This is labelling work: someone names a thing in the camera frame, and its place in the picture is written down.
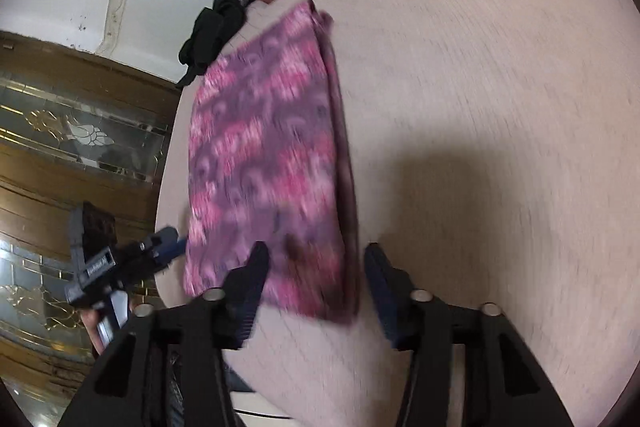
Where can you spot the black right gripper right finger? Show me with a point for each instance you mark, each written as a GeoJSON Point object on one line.
{"type": "Point", "coordinates": [504, 385]}

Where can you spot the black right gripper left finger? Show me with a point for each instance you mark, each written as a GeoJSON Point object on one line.
{"type": "Point", "coordinates": [129, 384]}

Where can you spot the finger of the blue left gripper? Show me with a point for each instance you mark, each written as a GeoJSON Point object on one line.
{"type": "Point", "coordinates": [164, 245]}

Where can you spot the purple pink floral garment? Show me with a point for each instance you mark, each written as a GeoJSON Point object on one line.
{"type": "Point", "coordinates": [269, 162]}

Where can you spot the person left hand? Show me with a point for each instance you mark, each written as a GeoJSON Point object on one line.
{"type": "Point", "coordinates": [91, 319]}

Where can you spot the brown wooden glass cabinet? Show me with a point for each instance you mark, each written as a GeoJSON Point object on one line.
{"type": "Point", "coordinates": [75, 128]}

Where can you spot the black crumpled garment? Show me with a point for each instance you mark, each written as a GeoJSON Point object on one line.
{"type": "Point", "coordinates": [213, 28]}

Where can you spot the pink quilted bedspread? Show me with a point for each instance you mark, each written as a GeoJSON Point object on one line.
{"type": "Point", "coordinates": [495, 149]}

